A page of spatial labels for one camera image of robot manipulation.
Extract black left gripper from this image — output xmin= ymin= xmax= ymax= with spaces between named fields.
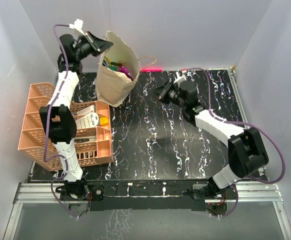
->
xmin=75 ymin=32 xmax=115 ymax=62

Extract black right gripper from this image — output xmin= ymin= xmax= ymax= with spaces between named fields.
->
xmin=148 ymin=79 xmax=187 ymax=109

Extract brown paper bag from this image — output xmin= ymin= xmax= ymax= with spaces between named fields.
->
xmin=95 ymin=30 xmax=158 ymax=108

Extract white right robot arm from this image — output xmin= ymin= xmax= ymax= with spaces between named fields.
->
xmin=154 ymin=80 xmax=269 ymax=199

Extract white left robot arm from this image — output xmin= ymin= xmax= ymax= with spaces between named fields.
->
xmin=39 ymin=31 xmax=114 ymax=200

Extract green yellow snack packet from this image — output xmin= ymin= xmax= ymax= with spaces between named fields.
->
xmin=102 ymin=57 xmax=123 ymax=72

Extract purple snack packet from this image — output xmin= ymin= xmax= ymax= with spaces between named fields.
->
xmin=117 ymin=65 xmax=134 ymax=81

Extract yellow bottle cap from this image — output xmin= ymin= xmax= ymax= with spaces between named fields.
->
xmin=98 ymin=116 xmax=109 ymax=127

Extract white tube with label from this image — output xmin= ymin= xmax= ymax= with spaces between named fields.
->
xmin=75 ymin=112 xmax=100 ymax=130

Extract orange plastic organizer basket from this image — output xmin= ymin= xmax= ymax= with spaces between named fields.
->
xmin=18 ymin=82 xmax=114 ymax=172

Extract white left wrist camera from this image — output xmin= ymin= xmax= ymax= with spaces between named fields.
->
xmin=69 ymin=18 xmax=87 ymax=37

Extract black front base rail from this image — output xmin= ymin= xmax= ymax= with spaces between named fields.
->
xmin=87 ymin=179 xmax=212 ymax=211

